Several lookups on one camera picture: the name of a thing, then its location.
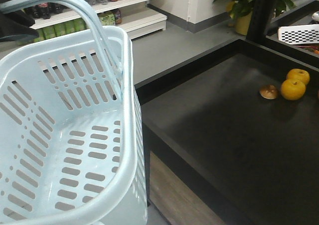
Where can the light blue plastic basket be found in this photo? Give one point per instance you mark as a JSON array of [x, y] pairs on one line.
[[71, 141]]

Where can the brown mushroom cap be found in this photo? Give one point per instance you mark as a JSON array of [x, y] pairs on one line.
[[269, 92]]

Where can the yellow asian pear back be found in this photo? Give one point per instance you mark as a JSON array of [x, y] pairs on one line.
[[299, 74]]

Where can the potted green plant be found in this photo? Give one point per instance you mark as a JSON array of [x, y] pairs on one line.
[[240, 11]]

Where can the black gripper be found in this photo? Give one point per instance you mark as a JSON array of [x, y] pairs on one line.
[[16, 26]]

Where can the white perforated tray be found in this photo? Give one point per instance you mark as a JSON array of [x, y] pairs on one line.
[[300, 34]]

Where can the yellow asian pear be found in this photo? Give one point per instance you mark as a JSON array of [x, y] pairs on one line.
[[292, 89], [299, 74]]

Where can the black wooden display stand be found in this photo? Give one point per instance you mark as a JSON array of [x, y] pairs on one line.
[[252, 160]]

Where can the yellow asian pear front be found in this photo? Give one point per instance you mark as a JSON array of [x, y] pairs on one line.
[[292, 89]]

